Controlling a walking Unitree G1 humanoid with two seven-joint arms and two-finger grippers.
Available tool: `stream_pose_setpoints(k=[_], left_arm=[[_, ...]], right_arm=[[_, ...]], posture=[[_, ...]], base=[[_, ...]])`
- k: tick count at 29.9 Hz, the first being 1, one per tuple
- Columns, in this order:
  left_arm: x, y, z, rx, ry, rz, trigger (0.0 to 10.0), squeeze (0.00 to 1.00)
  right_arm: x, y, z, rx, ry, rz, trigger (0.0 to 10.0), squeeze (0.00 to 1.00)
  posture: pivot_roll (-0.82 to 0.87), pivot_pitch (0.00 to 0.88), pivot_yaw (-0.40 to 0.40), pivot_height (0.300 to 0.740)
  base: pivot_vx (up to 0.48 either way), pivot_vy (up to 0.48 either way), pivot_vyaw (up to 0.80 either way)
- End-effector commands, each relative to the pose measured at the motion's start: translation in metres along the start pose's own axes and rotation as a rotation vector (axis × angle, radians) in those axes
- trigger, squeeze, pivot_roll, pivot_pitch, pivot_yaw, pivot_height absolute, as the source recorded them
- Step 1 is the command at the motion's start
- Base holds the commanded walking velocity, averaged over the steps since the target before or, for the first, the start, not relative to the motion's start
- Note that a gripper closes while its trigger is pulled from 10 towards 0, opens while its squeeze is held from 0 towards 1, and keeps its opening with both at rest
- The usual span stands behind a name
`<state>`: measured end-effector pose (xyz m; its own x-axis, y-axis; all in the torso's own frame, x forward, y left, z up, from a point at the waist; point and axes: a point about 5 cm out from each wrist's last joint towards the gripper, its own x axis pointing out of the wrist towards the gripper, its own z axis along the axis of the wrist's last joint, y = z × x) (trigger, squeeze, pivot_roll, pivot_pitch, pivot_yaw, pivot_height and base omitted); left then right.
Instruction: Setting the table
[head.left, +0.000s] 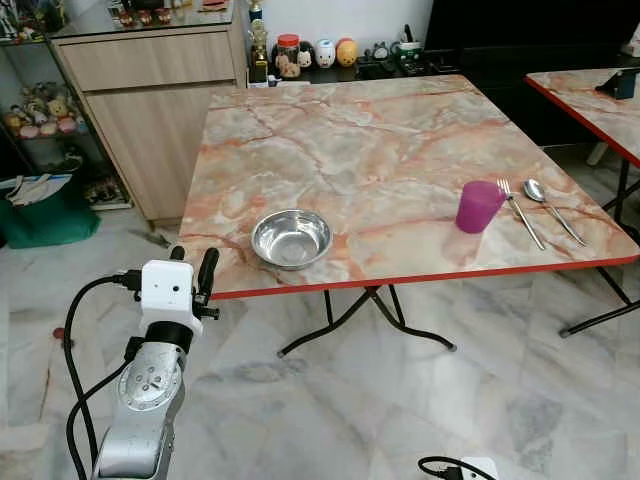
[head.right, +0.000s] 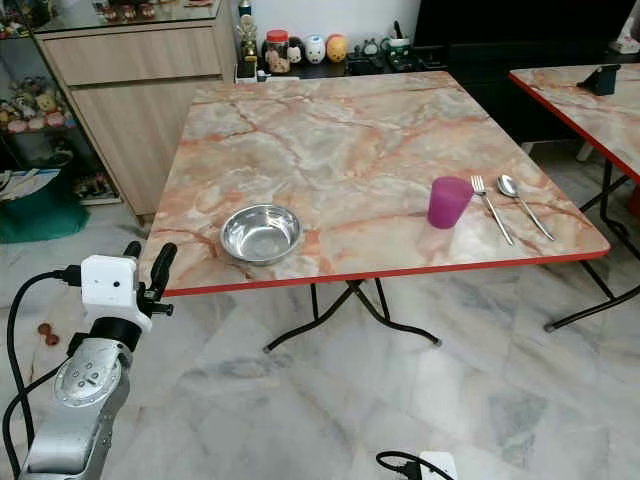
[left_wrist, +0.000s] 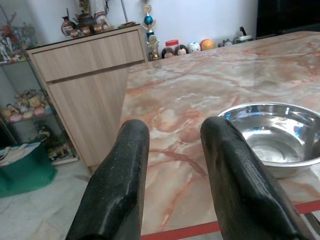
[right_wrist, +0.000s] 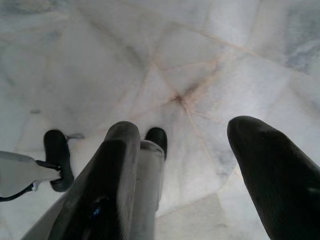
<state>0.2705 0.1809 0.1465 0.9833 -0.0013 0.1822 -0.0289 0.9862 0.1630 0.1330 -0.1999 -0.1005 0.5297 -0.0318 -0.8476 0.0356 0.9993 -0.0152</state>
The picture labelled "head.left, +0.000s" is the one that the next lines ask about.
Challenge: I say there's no stainless steel bowl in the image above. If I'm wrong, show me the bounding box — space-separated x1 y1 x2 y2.
250 210 333 271

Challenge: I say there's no purple plastic cup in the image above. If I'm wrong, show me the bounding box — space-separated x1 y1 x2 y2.
456 180 507 234

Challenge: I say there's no green bag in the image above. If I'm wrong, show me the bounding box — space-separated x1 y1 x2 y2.
0 175 101 249

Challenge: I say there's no light wooden cabinet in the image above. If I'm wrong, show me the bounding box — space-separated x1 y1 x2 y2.
48 5 251 221

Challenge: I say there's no glass shelf with toys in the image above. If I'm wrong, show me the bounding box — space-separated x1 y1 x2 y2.
0 40 131 211

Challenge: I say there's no marble pattern folding table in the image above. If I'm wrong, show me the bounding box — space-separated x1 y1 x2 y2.
178 75 640 358
525 68 640 338

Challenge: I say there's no gold trophy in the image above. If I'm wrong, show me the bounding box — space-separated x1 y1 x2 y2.
248 0 271 83

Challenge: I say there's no red lid glass jar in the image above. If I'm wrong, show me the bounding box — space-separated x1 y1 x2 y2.
275 34 303 79

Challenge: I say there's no black phone stand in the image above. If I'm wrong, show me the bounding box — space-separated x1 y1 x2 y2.
597 68 638 99

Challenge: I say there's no silver metal spoon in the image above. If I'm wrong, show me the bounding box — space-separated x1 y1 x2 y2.
523 179 588 247

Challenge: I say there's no silver metal fork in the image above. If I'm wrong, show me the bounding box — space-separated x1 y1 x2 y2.
497 180 547 251

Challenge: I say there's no orange egg shaped figure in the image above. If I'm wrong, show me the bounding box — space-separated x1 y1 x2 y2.
336 38 358 68

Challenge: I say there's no green and white mug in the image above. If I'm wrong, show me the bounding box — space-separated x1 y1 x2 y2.
392 25 426 69

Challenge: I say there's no black television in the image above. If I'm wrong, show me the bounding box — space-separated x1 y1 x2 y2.
425 0 640 51

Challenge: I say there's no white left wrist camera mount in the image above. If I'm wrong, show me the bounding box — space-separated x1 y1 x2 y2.
140 260 196 336

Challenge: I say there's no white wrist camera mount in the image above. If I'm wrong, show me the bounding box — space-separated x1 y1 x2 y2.
140 260 196 336
460 457 499 480

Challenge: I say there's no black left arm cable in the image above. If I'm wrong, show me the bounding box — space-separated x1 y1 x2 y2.
63 270 143 480

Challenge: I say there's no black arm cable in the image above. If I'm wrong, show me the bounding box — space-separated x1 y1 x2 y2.
418 456 466 480
63 270 143 480

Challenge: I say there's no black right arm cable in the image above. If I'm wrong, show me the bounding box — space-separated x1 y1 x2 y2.
418 456 466 480

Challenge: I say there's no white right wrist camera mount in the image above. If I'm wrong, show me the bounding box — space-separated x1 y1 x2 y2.
460 457 499 480

